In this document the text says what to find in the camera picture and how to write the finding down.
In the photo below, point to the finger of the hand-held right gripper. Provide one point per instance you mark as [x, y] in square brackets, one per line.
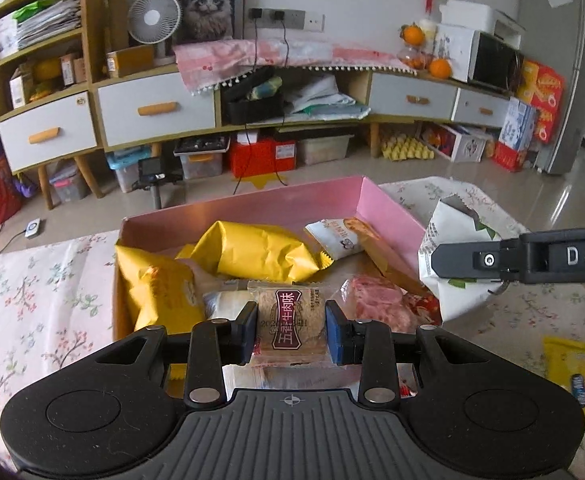
[462, 260]

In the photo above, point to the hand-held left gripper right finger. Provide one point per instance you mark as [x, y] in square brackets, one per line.
[335, 335]

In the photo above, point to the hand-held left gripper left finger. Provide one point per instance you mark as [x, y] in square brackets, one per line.
[247, 335]

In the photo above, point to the white and green snack packet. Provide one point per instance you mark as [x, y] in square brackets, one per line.
[452, 300]

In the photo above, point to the beige biscuit packet maroon label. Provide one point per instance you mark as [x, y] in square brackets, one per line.
[292, 320]

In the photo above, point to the pink cardboard box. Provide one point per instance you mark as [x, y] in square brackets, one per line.
[387, 205]

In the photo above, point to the pink meat snack packet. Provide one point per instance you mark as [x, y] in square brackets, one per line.
[377, 300]

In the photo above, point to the tan bread packet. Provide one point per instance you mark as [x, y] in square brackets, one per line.
[387, 260]

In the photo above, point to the large plain yellow snack packet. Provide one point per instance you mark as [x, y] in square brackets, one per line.
[252, 250]

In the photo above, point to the yellow snack packet round logo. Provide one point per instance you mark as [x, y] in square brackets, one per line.
[157, 285]

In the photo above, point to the yellow candy packet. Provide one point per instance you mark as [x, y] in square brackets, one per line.
[562, 365]

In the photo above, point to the low red box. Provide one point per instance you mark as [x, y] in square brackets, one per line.
[507, 157]

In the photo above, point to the white patterned box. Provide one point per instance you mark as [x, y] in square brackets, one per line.
[467, 147]

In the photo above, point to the yellow egg trays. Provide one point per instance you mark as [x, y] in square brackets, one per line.
[405, 150]

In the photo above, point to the blue and white carton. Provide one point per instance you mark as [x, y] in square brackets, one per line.
[517, 125]

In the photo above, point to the narrow white cabinet drawer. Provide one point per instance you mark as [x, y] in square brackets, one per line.
[492, 102]

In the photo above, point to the tall red gift box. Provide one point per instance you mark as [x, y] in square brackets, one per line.
[542, 90]

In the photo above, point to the wide white cabinet drawer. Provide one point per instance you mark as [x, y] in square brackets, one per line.
[392, 105]

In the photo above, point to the red cardboard box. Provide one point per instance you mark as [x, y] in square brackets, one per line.
[262, 160]

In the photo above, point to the clear storage box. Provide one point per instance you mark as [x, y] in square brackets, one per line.
[322, 152]

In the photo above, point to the black stand device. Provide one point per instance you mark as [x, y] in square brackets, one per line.
[152, 170]

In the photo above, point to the orange fruit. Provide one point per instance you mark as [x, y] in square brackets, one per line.
[413, 35]
[440, 68]

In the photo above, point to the silver refrigerator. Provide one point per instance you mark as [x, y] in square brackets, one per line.
[572, 60]

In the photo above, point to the black microwave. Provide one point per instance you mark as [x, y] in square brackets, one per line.
[492, 60]

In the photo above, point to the wooden low cabinet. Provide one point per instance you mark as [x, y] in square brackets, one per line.
[360, 85]

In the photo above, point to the glass jar with oranges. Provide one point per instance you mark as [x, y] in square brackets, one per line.
[412, 60]

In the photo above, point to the blue storage box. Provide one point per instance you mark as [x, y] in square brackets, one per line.
[122, 170]

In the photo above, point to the white floral box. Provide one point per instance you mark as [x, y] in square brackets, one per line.
[452, 50]

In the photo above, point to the pile of white bags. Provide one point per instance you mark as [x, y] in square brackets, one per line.
[322, 95]

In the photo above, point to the black storage bin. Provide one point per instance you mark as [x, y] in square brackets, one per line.
[252, 110]

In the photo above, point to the white bottle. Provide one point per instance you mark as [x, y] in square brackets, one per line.
[428, 35]

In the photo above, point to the clear box with pink contents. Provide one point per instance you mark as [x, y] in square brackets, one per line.
[70, 187]

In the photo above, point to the white appliance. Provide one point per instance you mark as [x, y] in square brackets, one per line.
[507, 27]

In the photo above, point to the white floor charger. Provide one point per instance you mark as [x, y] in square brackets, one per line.
[33, 227]

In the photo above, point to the large white cabinet drawer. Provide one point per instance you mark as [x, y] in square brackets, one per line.
[122, 125]

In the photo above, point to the white foam box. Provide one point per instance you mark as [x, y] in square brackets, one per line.
[467, 12]

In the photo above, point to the pink floral cloth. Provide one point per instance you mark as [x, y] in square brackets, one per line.
[212, 60]

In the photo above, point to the small white cabinet drawer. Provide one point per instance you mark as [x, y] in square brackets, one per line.
[72, 115]

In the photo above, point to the brown cardboard box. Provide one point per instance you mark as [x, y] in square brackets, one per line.
[132, 60]

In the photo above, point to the small brown carton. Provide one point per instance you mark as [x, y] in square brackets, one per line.
[72, 70]

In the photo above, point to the framed cat picture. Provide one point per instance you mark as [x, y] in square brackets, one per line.
[205, 7]

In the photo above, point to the white desk fan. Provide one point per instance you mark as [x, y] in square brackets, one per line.
[153, 17]

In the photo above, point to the yellow bag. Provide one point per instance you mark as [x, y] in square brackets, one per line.
[47, 70]

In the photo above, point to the small white carton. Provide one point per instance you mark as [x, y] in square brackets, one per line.
[20, 90]

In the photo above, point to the wooden shelf cabinet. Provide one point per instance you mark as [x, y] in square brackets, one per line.
[90, 20]

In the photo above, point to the stack of papers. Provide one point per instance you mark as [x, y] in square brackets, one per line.
[47, 25]

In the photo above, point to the white shelf carton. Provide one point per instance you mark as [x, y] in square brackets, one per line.
[5, 37]

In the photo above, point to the grey wall sockets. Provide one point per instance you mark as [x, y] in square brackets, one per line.
[297, 19]

